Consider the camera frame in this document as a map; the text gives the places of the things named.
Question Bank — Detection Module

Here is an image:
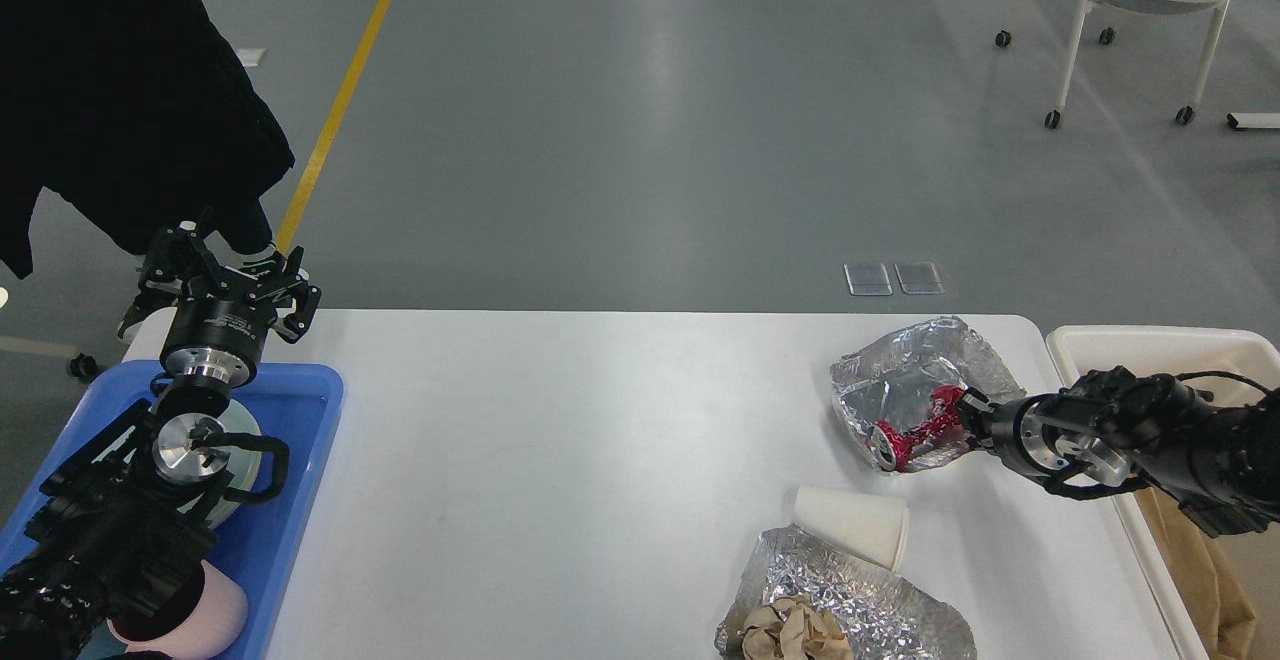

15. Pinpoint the crumpled brown paper ball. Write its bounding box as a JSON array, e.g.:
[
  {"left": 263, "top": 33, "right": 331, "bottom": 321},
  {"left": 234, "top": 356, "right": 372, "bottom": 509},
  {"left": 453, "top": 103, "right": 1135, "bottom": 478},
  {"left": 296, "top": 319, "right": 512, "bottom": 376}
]
[{"left": 741, "top": 596, "right": 854, "bottom": 659}]

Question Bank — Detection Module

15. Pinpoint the black white sneaker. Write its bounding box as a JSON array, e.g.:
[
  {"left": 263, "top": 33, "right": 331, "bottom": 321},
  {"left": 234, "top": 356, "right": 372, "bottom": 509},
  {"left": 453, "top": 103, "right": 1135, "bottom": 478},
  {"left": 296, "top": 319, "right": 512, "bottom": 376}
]
[
  {"left": 116, "top": 288, "right": 175, "bottom": 344},
  {"left": 230, "top": 246, "right": 308, "bottom": 280}
]

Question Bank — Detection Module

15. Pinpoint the blue plastic tray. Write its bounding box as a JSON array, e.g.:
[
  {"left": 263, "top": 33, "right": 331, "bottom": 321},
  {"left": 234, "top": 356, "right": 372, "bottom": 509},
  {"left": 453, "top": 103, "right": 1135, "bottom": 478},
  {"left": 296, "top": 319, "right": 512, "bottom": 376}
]
[{"left": 1, "top": 359, "right": 344, "bottom": 659}]

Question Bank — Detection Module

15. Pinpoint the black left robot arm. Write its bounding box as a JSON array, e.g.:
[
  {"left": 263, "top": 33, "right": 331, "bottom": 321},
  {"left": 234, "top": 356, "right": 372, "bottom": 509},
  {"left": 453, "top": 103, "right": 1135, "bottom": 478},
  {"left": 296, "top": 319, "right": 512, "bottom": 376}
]
[{"left": 3, "top": 221, "right": 323, "bottom": 659}]

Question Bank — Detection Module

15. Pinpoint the foil sheet back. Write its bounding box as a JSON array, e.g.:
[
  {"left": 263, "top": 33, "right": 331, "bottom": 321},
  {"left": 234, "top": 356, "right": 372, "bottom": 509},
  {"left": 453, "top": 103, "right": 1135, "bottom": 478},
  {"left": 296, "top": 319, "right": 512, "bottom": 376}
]
[{"left": 829, "top": 315, "right": 1027, "bottom": 469}]

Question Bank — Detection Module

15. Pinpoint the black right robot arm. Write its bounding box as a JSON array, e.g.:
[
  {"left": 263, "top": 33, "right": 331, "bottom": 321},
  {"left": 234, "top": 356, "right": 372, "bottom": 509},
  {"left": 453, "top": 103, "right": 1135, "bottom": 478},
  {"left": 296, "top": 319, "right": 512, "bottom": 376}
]
[{"left": 941, "top": 367, "right": 1279, "bottom": 538}]

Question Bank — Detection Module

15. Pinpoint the brown paper bag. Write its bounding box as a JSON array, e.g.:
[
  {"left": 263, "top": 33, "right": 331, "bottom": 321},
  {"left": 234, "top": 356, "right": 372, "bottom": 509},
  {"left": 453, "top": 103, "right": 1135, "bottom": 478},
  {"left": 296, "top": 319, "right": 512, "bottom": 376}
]
[{"left": 1134, "top": 490, "right": 1258, "bottom": 659}]

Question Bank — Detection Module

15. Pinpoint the white plastic bin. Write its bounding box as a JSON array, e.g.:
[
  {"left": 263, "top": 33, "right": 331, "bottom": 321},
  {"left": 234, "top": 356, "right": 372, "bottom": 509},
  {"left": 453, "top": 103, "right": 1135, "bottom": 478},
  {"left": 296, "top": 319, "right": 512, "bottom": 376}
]
[{"left": 1046, "top": 326, "right": 1279, "bottom": 659}]

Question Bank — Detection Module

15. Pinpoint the white bar on floor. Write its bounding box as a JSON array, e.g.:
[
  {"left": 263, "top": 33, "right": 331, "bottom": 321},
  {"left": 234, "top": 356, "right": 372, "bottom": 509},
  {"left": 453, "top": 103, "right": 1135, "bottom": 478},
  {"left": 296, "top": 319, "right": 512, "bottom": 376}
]
[{"left": 1226, "top": 113, "right": 1280, "bottom": 130}]

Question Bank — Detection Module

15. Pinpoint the pink mug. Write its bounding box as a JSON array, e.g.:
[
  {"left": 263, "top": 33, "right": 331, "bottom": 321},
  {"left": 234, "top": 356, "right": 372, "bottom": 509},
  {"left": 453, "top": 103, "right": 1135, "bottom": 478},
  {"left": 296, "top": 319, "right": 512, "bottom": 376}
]
[{"left": 108, "top": 560, "right": 248, "bottom": 659}]

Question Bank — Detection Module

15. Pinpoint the left black white sneaker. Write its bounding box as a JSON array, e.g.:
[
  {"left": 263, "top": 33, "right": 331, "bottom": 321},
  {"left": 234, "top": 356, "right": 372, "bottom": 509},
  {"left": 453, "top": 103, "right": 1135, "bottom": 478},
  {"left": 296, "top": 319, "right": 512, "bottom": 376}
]
[{"left": 116, "top": 288, "right": 175, "bottom": 344}]

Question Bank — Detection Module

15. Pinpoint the white furniture leg with caster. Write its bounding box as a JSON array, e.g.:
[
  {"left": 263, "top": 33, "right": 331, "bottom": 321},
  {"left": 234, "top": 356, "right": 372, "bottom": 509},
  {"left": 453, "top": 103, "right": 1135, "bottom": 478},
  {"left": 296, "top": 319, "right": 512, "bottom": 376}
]
[{"left": 1, "top": 335, "right": 101, "bottom": 382}]

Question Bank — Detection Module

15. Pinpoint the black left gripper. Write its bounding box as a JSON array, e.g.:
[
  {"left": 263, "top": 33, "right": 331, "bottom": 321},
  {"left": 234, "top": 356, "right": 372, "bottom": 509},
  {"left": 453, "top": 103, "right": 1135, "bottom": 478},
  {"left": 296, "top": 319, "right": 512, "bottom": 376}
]
[{"left": 138, "top": 221, "right": 323, "bottom": 388}]

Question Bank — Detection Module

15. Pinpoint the right black white sneaker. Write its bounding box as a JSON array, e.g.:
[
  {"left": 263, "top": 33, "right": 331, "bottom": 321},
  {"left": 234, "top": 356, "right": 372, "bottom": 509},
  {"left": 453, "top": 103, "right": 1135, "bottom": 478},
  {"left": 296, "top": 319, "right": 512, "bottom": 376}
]
[{"left": 230, "top": 246, "right": 308, "bottom": 280}]

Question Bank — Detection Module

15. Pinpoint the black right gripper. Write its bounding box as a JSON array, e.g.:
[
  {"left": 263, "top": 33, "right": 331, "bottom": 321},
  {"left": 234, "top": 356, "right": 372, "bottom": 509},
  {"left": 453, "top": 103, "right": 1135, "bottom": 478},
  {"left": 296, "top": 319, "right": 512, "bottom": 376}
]
[{"left": 954, "top": 388, "right": 1071, "bottom": 486}]

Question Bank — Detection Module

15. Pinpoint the person in black coat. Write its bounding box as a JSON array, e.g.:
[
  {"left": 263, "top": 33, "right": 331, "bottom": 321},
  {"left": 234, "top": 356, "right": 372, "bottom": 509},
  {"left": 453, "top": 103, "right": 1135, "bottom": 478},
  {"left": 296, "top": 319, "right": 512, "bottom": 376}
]
[{"left": 3, "top": 0, "right": 294, "bottom": 278}]

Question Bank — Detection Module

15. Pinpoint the foil sheet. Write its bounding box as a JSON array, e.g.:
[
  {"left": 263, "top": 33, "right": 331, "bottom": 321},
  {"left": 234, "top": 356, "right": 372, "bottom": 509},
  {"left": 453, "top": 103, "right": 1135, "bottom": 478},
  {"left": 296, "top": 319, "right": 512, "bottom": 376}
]
[
  {"left": 716, "top": 524, "right": 978, "bottom": 659},
  {"left": 829, "top": 315, "right": 1027, "bottom": 469}
]

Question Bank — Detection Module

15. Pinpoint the crumpled foil sheet front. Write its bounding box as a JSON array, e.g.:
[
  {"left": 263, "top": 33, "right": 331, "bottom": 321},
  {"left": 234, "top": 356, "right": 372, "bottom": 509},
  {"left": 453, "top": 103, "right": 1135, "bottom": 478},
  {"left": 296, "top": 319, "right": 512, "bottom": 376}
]
[{"left": 716, "top": 524, "right": 978, "bottom": 659}]

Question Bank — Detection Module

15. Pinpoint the small clear plastic piece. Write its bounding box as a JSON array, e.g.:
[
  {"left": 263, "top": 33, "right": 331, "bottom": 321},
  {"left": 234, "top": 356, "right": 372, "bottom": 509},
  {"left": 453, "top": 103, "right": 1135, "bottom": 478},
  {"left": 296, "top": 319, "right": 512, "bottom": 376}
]
[{"left": 844, "top": 262, "right": 893, "bottom": 297}]

